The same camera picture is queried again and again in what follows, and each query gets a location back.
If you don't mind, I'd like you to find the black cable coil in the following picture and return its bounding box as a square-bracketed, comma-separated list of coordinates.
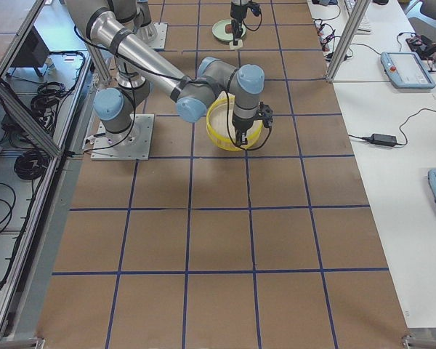
[14, 149, 52, 181]

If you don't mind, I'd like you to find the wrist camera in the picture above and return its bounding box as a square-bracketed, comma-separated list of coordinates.
[247, 1, 262, 17]
[256, 102, 273, 129]

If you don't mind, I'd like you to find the white bun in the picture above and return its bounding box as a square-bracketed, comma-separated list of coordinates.
[229, 40, 243, 50]

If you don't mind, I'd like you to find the aluminium frame post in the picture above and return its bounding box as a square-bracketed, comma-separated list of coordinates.
[326, 0, 371, 83]

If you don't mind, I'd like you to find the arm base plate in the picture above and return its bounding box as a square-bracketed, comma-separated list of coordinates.
[137, 22, 168, 51]
[91, 113, 155, 161]

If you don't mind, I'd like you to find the light green plate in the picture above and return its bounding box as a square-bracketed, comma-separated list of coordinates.
[211, 19, 233, 43]

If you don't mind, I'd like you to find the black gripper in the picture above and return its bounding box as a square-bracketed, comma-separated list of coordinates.
[233, 125, 249, 145]
[230, 16, 244, 40]

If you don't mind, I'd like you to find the yellow top steamer layer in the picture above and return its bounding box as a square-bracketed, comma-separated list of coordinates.
[206, 95, 265, 152]

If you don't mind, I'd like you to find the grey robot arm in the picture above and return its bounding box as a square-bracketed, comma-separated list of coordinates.
[66, 1, 273, 148]
[108, 1, 262, 44]

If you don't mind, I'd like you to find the black power brick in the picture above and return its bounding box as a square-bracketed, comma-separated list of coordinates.
[362, 133, 397, 147]

